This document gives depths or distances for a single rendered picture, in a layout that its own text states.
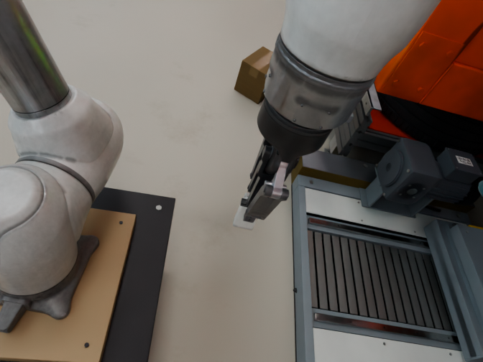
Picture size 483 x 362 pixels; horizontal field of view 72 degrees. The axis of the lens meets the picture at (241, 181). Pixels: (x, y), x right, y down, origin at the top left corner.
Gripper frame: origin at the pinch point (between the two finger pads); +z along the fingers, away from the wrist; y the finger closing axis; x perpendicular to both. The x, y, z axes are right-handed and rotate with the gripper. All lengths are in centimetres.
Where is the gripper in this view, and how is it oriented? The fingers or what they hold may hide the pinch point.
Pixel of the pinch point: (249, 212)
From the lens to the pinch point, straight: 48.0
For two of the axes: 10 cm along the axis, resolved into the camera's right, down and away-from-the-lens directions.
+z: -2.5, 6.0, 7.6
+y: -1.1, 7.6, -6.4
